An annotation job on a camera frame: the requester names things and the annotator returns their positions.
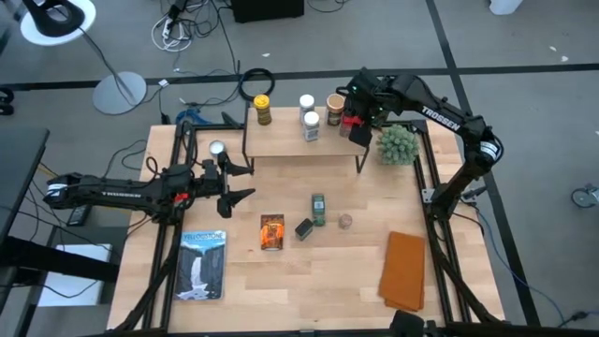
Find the green black pepper tin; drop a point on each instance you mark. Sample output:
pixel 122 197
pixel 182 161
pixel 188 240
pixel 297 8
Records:
pixel 304 229

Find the potted green succulent plant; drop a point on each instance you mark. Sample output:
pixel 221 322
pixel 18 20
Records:
pixel 398 145

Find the green lid oregano glass jar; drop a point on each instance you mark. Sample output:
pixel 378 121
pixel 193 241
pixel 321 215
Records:
pixel 318 209

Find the black power adapter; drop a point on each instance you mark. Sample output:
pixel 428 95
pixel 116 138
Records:
pixel 79 215

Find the white lid seasoning jar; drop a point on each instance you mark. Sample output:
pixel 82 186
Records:
pixel 307 101
pixel 311 127

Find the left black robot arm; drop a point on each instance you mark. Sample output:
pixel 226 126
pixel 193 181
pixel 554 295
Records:
pixel 117 192

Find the white power strip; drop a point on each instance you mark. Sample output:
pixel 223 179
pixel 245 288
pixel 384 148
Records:
pixel 167 29

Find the black box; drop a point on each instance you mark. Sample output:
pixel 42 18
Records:
pixel 267 9

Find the small cork stopper glass jar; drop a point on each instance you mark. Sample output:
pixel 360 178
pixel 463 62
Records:
pixel 345 221

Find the yellow lid spice jar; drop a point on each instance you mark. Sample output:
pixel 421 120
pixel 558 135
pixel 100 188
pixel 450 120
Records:
pixel 262 110

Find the white floor lamp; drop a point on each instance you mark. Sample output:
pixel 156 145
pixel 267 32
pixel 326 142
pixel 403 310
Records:
pixel 119 93

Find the white box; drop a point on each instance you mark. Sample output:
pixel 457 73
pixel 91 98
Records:
pixel 70 285

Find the black aluminium frame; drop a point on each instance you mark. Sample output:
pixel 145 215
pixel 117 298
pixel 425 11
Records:
pixel 442 262

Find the red patterned paprika tin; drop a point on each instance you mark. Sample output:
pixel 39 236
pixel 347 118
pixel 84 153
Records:
pixel 350 122

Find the grey caster wheel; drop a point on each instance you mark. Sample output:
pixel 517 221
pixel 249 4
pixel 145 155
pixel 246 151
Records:
pixel 584 196

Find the wooden shelf black metal legs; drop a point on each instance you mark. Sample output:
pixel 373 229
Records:
pixel 290 140

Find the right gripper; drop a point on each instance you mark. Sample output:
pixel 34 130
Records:
pixel 367 98

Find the orange folded cloth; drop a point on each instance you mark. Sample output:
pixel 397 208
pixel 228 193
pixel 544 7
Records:
pixel 402 271

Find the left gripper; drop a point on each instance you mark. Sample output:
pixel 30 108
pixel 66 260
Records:
pixel 208 182

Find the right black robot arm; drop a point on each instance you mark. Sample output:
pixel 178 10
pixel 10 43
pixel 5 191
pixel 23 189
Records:
pixel 440 117

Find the orange taco mix packet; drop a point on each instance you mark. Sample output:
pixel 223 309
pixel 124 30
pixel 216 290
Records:
pixel 272 231

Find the white container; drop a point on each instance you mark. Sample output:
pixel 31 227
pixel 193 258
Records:
pixel 505 5

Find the gold lid spice jar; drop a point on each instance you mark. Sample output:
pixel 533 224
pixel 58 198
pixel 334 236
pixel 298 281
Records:
pixel 335 108

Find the black desk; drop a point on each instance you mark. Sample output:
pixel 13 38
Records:
pixel 21 178

